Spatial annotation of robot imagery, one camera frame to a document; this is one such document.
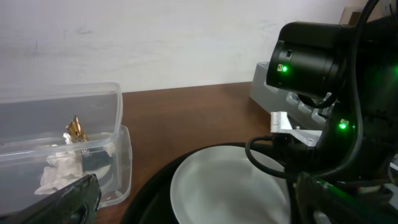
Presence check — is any round black serving tray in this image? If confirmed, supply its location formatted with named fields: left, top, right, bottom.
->
left=121, top=142, right=244, bottom=223

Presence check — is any grey dishwasher rack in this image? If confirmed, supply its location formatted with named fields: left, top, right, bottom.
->
left=249, top=62, right=334, bottom=130

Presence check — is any grey plate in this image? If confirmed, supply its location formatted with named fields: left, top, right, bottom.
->
left=170, top=146, right=291, bottom=224

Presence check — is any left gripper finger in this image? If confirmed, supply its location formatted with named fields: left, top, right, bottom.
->
left=1, top=174, right=101, bottom=224

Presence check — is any gold snack wrapper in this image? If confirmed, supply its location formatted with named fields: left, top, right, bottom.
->
left=66, top=115, right=89, bottom=143

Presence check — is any clear plastic bin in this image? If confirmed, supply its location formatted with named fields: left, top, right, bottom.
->
left=1, top=83, right=132, bottom=215

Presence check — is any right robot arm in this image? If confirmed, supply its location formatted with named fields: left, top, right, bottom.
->
left=260, top=1, right=397, bottom=223

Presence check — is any white tissue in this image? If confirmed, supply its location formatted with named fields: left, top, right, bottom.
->
left=34, top=143, right=116, bottom=195

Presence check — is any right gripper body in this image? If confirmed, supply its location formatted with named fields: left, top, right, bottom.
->
left=295, top=173, right=397, bottom=224

